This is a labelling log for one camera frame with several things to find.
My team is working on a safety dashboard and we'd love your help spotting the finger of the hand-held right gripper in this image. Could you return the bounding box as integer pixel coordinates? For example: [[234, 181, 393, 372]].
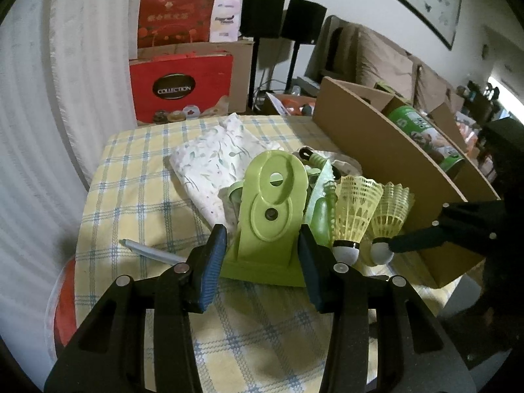
[[387, 221, 451, 254]]

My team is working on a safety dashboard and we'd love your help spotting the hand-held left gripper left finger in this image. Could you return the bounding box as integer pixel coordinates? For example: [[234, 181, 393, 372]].
[[43, 224, 228, 393]]

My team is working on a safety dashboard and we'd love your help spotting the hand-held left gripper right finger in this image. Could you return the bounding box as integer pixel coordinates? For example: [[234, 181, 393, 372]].
[[298, 223, 477, 393]]

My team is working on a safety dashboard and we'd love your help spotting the yellow plastic shuttlecock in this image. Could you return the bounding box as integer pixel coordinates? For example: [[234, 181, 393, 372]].
[[366, 181, 415, 266], [331, 175, 384, 263]]

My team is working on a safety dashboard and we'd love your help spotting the light green plastic holder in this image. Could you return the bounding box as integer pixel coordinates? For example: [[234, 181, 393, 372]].
[[221, 151, 312, 288]]

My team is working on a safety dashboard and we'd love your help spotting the cardboard box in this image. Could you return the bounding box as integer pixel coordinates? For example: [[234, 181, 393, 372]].
[[313, 76, 502, 289]]

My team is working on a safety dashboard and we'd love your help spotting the light blue pen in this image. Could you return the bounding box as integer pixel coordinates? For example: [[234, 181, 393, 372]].
[[119, 239, 185, 265]]

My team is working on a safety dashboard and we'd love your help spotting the green plastic bottle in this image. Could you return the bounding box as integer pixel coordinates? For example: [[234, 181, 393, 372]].
[[305, 159, 338, 246]]

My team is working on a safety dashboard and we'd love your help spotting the green printed package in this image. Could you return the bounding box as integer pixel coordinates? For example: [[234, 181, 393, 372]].
[[387, 105, 465, 177]]

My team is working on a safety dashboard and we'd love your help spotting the white floral cloth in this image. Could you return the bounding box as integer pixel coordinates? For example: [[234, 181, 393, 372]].
[[170, 112, 283, 226]]

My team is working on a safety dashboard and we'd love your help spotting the red object in clear plastic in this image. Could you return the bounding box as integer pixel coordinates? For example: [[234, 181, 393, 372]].
[[47, 258, 78, 353]]

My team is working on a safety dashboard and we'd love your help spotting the brown sofa cushion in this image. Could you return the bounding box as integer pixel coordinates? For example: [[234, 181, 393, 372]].
[[356, 27, 414, 99], [413, 59, 451, 109]]

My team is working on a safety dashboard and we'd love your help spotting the orange printed bag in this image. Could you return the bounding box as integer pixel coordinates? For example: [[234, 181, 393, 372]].
[[266, 92, 318, 117]]

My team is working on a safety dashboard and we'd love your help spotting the red gift box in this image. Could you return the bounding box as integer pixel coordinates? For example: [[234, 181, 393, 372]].
[[129, 53, 234, 125]]

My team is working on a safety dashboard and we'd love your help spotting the black speaker stand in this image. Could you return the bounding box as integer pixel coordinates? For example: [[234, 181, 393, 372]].
[[284, 41, 301, 95], [248, 37, 260, 113]]

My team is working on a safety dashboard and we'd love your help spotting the brown sofa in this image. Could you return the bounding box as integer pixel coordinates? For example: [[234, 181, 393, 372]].
[[305, 15, 467, 111]]

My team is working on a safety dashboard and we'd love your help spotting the white curtain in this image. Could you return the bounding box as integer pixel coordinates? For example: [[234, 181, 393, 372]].
[[0, 0, 144, 263]]

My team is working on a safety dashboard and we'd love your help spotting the black speaker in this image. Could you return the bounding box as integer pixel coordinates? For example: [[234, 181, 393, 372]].
[[281, 0, 327, 44], [239, 0, 287, 38]]

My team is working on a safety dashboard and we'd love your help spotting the white printed box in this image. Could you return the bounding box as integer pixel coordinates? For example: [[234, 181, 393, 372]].
[[211, 0, 240, 42]]

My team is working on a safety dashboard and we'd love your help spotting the red gift bag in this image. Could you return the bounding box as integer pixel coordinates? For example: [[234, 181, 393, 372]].
[[137, 0, 217, 49]]

